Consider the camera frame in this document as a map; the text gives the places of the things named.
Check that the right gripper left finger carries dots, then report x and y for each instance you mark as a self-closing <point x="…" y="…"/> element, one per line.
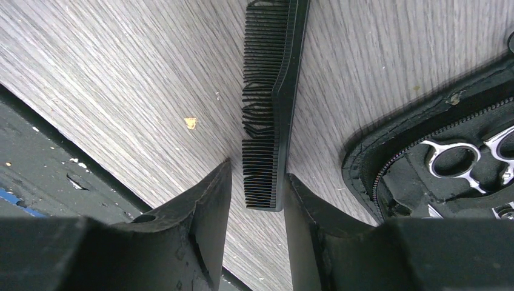
<point x="176" y="246"/>

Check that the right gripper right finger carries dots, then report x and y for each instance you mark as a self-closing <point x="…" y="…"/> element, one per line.
<point x="331" y="250"/>

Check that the black zipper tool case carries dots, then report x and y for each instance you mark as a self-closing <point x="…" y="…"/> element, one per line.
<point x="386" y="169"/>

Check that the silver thinning scissors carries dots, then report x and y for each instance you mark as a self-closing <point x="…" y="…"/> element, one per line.
<point x="457" y="159"/>

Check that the black comb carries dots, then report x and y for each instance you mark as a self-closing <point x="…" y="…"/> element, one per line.
<point x="273" y="43"/>

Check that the silver cutting scissors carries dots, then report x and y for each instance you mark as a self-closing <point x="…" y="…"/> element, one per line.
<point x="500" y="212"/>

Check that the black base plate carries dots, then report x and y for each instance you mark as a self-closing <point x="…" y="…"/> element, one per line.
<point x="45" y="174"/>

